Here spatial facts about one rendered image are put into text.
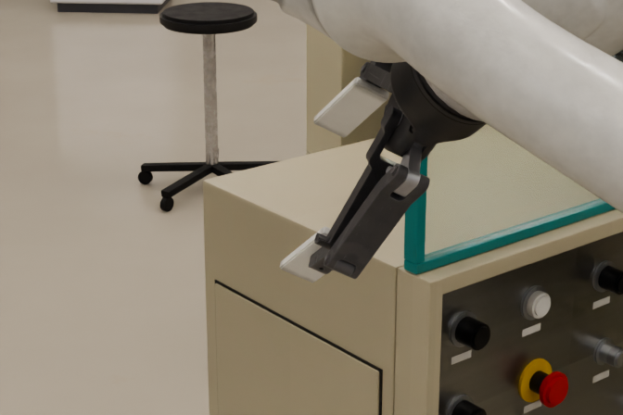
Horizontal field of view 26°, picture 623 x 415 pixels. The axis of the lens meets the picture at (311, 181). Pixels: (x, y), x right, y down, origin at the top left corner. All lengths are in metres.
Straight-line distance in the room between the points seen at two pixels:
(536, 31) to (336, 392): 0.94
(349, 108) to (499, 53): 0.47
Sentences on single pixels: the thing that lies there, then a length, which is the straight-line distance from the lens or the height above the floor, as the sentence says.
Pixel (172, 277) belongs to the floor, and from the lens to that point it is 4.59.
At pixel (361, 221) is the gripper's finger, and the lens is 0.91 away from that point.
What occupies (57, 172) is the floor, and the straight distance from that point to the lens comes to 5.70.
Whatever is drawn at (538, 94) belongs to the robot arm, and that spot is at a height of 1.64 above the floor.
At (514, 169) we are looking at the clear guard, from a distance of 1.41.
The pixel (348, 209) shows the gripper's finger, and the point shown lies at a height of 1.47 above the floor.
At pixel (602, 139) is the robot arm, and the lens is 0.58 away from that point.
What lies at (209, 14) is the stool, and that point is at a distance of 5.16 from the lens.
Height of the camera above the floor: 1.79
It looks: 19 degrees down
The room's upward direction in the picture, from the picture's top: straight up
